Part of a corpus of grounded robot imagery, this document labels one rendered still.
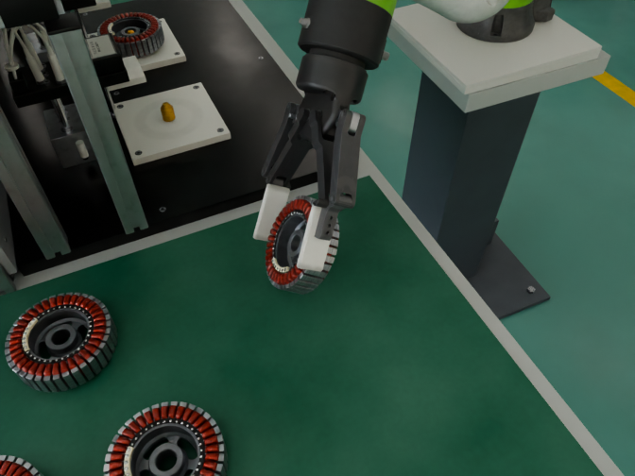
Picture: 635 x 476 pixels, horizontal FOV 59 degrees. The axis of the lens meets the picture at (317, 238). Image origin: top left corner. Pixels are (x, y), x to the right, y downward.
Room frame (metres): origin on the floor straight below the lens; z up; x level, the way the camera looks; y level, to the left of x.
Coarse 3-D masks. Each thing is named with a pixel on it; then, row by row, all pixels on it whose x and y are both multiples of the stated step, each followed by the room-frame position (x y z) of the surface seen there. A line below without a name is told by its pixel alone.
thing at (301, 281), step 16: (288, 208) 0.46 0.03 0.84; (304, 208) 0.44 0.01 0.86; (288, 224) 0.45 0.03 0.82; (304, 224) 0.45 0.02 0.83; (336, 224) 0.42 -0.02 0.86; (272, 240) 0.44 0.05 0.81; (288, 240) 0.44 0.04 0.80; (336, 240) 0.40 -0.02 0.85; (272, 256) 0.42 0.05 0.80; (288, 256) 0.43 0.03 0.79; (272, 272) 0.40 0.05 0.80; (288, 272) 0.38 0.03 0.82; (304, 272) 0.37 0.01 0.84; (320, 272) 0.37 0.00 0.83; (288, 288) 0.37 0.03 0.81; (304, 288) 0.37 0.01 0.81
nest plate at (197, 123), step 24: (144, 96) 0.77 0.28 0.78; (168, 96) 0.77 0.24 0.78; (192, 96) 0.77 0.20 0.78; (120, 120) 0.71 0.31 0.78; (144, 120) 0.71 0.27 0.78; (192, 120) 0.71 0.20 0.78; (216, 120) 0.71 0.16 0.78; (144, 144) 0.65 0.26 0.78; (168, 144) 0.65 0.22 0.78; (192, 144) 0.65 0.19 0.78
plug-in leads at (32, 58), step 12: (36, 24) 0.66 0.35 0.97; (12, 36) 0.63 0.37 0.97; (24, 36) 0.66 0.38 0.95; (12, 48) 0.63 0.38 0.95; (24, 48) 0.63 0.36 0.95; (48, 48) 0.63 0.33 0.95; (12, 60) 0.62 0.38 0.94; (36, 60) 0.66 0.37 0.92; (12, 72) 0.62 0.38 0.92; (36, 72) 0.63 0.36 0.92; (60, 72) 0.64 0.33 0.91; (12, 84) 0.61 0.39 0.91; (24, 84) 0.62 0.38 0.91
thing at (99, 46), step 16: (96, 48) 0.68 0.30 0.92; (112, 48) 0.68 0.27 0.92; (48, 64) 0.68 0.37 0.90; (96, 64) 0.65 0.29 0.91; (112, 64) 0.66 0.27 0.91; (128, 64) 0.71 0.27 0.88; (32, 80) 0.64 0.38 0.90; (48, 80) 0.64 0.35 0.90; (112, 80) 0.66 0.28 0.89; (128, 80) 0.66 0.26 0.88; (144, 80) 0.68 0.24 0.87; (16, 96) 0.61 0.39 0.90; (32, 96) 0.61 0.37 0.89; (48, 96) 0.62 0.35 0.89; (64, 96) 0.63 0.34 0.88; (64, 112) 0.65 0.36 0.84; (64, 128) 0.63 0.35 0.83
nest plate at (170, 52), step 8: (96, 32) 0.98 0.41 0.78; (168, 32) 0.98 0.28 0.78; (168, 40) 0.95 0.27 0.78; (176, 40) 0.95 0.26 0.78; (160, 48) 0.92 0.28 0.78; (168, 48) 0.92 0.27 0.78; (176, 48) 0.92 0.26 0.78; (144, 56) 0.90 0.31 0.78; (152, 56) 0.90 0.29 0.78; (160, 56) 0.90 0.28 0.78; (168, 56) 0.90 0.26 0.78; (176, 56) 0.90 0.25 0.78; (184, 56) 0.90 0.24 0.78; (144, 64) 0.87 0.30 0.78; (152, 64) 0.87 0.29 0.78; (160, 64) 0.88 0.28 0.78; (168, 64) 0.88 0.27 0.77
